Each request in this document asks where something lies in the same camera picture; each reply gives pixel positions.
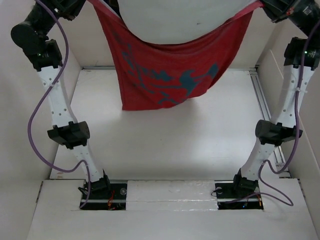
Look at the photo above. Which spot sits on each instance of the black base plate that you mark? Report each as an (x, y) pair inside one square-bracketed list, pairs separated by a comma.
[(229, 199), (114, 199)]

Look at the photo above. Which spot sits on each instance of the aluminium rail right side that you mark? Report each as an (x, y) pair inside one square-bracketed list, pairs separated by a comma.
[(279, 158)]

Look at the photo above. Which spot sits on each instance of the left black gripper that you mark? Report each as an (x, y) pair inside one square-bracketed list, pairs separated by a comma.
[(62, 8)]

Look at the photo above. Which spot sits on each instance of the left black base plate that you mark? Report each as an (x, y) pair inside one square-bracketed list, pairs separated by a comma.
[(114, 199)]

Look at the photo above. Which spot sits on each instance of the white pillow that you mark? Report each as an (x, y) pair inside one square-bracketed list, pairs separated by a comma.
[(167, 22)]

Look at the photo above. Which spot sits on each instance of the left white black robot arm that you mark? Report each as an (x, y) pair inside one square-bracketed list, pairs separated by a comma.
[(31, 36)]

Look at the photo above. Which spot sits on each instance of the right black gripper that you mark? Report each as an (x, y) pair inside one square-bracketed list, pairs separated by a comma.
[(279, 9)]

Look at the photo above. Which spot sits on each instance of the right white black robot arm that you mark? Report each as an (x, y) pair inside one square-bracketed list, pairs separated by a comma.
[(301, 58)]

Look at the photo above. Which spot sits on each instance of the red cartoon print pillowcase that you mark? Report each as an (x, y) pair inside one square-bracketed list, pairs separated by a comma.
[(157, 76)]

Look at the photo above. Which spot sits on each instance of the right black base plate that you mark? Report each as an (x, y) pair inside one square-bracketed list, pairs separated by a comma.
[(229, 199)]

